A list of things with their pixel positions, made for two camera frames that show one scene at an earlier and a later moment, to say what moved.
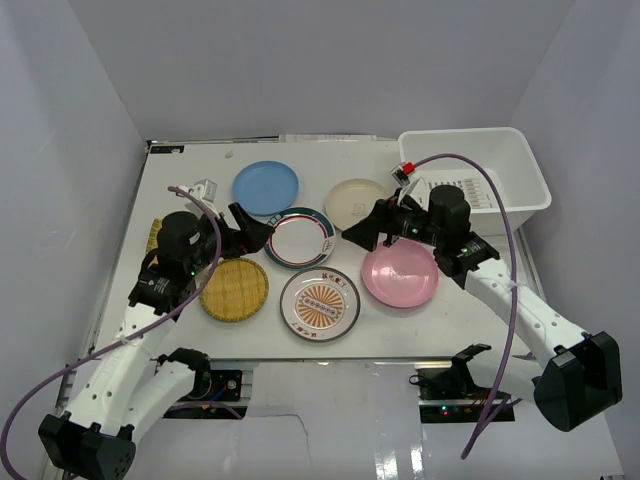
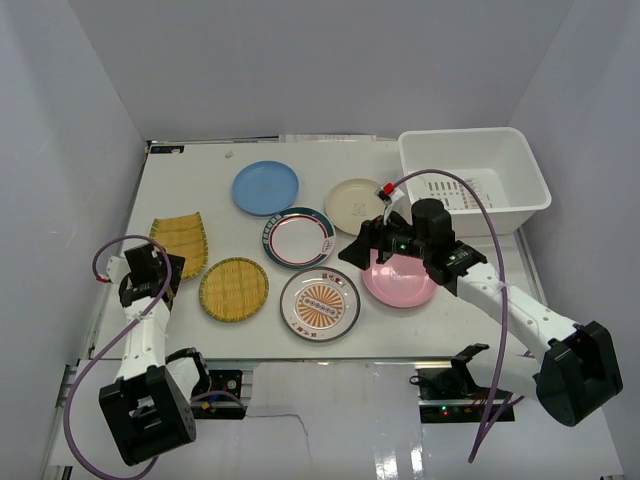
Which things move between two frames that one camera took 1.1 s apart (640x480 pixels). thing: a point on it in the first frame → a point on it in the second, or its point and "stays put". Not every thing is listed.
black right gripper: x=366 y=233 → x=372 y=235
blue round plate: x=264 y=188 stays put
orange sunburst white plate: x=320 y=305 stays put
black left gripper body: x=230 y=235 → x=173 y=267
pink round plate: x=404 y=274 stays put
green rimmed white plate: x=303 y=237 stays put
